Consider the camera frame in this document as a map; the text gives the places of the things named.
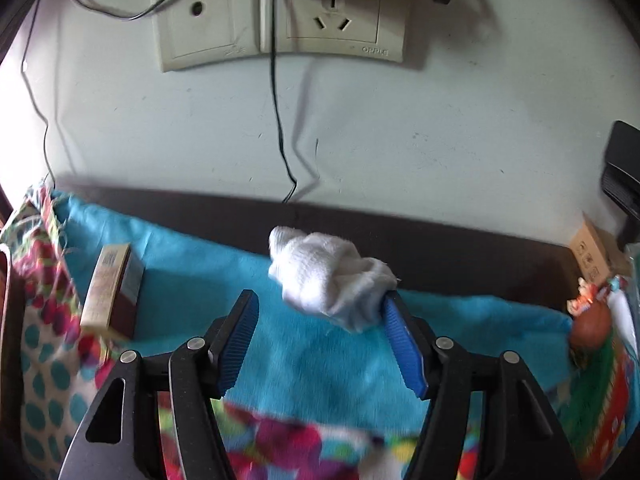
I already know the white wall power socket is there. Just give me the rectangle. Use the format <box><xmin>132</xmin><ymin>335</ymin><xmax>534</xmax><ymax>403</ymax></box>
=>
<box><xmin>259</xmin><ymin>0</ymin><xmax>412</xmax><ymax>66</ymax></box>

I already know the colourful polka dot cloth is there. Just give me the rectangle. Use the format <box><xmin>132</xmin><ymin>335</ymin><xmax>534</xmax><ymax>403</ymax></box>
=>
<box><xmin>0</xmin><ymin>180</ymin><xmax>481</xmax><ymax>480</ymax></box>

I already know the small cardboard box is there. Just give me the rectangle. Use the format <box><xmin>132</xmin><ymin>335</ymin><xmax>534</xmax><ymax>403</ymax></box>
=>
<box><xmin>568</xmin><ymin>211</ymin><xmax>632</xmax><ymax>285</ymax></box>

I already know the small colourful figure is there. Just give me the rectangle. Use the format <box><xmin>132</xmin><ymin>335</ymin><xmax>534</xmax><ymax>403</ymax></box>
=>
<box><xmin>567</xmin><ymin>277</ymin><xmax>609</xmax><ymax>317</ymax></box>

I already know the black device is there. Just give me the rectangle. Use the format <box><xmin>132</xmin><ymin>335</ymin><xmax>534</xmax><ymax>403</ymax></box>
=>
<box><xmin>600</xmin><ymin>120</ymin><xmax>640</xmax><ymax>247</ymax></box>

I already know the green and red package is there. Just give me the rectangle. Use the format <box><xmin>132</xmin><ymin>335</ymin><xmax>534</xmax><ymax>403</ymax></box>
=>
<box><xmin>556</xmin><ymin>245</ymin><xmax>640</xmax><ymax>476</ymax></box>

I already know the turquoise blue cloth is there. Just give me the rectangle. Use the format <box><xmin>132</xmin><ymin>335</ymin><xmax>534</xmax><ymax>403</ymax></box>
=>
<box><xmin>50</xmin><ymin>190</ymin><xmax>576</xmax><ymax>437</ymax></box>

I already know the black adapter cable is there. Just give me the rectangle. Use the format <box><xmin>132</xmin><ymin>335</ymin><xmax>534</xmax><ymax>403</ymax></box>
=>
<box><xmin>268</xmin><ymin>0</ymin><xmax>300</xmax><ymax>206</ymax></box>

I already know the white sock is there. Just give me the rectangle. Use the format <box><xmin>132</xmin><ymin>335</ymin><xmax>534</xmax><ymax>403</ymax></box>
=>
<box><xmin>268</xmin><ymin>226</ymin><xmax>399</xmax><ymax>333</ymax></box>

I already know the brown egg-shaped object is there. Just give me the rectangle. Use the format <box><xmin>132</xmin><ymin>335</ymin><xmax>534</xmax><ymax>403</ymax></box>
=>
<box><xmin>570</xmin><ymin>305</ymin><xmax>614</xmax><ymax>354</ymax></box>

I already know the brown small carton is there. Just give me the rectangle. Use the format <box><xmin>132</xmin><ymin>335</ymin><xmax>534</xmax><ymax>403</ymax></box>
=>
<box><xmin>80</xmin><ymin>242</ymin><xmax>146</xmax><ymax>342</ymax></box>

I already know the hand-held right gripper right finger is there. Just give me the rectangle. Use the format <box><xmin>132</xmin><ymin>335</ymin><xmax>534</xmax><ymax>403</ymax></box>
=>
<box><xmin>382</xmin><ymin>290</ymin><xmax>583</xmax><ymax>480</ymax></box>

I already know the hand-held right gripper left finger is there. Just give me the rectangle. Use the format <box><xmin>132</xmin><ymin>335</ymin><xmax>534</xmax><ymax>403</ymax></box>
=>
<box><xmin>57</xmin><ymin>288</ymin><xmax>261</xmax><ymax>480</ymax></box>

